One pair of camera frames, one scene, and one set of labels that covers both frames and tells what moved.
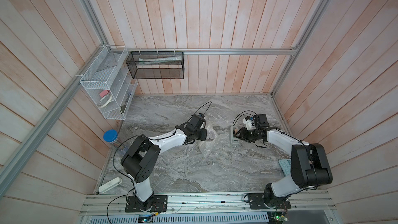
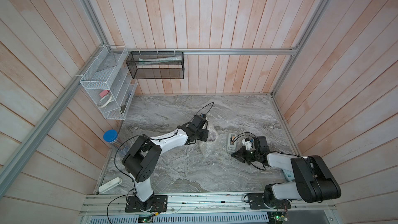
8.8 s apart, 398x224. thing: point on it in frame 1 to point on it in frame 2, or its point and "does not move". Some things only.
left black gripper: x=204 y=133 does not move
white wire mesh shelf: x=108 y=83 does not move
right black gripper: x=242 y=134 to x=241 y=155
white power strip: x=110 y=184 does not move
